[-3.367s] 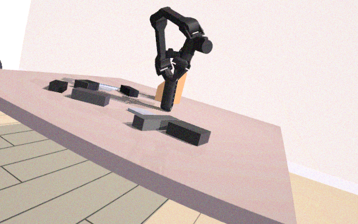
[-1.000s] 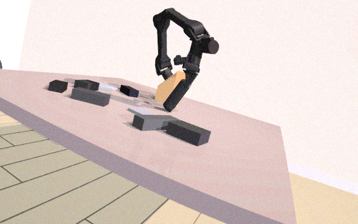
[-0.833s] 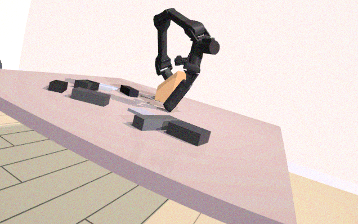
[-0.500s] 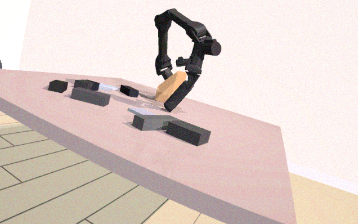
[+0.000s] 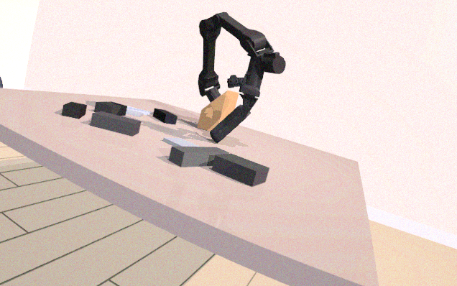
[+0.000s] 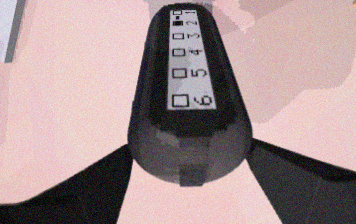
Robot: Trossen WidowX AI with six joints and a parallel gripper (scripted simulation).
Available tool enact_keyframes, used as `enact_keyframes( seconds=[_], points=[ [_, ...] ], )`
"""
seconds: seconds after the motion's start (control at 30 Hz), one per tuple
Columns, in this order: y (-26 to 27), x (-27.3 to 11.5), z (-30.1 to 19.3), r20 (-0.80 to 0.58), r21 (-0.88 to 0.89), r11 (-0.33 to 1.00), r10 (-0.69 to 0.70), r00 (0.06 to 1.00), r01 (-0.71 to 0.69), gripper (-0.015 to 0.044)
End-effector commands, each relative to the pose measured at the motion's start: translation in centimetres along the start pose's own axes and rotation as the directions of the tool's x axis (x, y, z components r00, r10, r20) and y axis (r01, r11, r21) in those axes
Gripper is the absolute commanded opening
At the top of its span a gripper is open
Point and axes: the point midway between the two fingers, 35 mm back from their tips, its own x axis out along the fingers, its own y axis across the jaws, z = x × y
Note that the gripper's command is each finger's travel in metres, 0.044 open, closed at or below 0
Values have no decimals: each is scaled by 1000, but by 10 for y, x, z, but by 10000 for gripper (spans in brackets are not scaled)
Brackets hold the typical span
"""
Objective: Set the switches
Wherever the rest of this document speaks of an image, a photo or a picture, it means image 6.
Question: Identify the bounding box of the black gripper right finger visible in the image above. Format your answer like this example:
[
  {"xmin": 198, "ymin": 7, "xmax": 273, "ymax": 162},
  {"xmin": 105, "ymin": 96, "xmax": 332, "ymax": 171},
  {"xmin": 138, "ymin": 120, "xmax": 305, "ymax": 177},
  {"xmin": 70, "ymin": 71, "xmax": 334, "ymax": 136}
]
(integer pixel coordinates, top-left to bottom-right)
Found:
[{"xmin": 246, "ymin": 138, "xmax": 356, "ymax": 224}]

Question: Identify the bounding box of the dark grey controller unit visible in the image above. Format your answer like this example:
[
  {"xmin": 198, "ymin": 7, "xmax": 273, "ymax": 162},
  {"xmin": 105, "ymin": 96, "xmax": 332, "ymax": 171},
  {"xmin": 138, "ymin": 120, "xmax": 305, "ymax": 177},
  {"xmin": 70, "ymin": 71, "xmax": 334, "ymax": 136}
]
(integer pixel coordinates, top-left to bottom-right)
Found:
[{"xmin": 127, "ymin": 3, "xmax": 254, "ymax": 188}]

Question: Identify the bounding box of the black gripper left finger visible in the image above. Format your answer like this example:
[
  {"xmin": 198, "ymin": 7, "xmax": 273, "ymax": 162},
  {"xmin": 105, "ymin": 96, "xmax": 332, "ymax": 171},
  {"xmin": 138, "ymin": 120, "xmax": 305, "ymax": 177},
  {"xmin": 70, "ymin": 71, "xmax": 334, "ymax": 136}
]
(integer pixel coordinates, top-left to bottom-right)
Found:
[{"xmin": 0, "ymin": 144, "xmax": 134, "ymax": 224}]

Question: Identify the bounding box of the pale lavender rectangular block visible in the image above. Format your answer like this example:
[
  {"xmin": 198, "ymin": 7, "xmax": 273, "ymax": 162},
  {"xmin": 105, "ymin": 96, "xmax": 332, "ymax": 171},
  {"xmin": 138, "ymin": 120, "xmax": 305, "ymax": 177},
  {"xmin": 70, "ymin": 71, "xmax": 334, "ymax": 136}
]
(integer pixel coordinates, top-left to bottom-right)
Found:
[{"xmin": 0, "ymin": 0, "xmax": 26, "ymax": 64}]

